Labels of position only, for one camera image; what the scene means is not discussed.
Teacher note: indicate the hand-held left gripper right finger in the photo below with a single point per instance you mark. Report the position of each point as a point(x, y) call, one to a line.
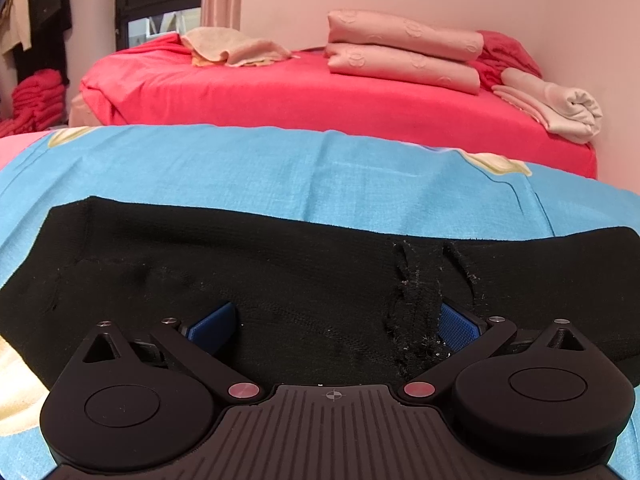
point(457, 327)

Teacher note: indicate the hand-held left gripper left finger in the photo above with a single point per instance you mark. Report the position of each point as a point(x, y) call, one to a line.
point(215, 325)

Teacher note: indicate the black pants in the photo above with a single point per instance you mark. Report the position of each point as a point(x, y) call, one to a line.
point(275, 270)

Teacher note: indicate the blue floral bedsheet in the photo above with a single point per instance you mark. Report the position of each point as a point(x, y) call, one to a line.
point(300, 170)

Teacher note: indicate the red bedsheet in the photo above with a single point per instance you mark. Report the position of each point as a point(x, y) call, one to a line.
point(250, 95)

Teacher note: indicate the cream folded blanket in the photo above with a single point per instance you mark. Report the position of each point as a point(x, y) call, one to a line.
point(555, 107)

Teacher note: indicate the pink cloth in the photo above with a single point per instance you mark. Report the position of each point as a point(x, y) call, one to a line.
point(17, 147)

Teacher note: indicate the beige towel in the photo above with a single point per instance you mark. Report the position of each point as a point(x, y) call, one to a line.
point(240, 47)

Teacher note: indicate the red folded blanket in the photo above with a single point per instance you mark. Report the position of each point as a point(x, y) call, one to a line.
point(510, 52)

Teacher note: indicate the stack of red cloths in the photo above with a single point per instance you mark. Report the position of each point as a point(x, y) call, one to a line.
point(40, 102)

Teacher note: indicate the dark framed window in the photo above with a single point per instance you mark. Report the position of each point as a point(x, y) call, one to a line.
point(160, 10)

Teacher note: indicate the dark hanging garment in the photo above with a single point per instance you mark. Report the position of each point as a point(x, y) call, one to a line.
point(50, 10)

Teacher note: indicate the beige hanging garment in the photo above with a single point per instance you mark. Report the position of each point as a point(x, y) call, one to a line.
point(15, 20)

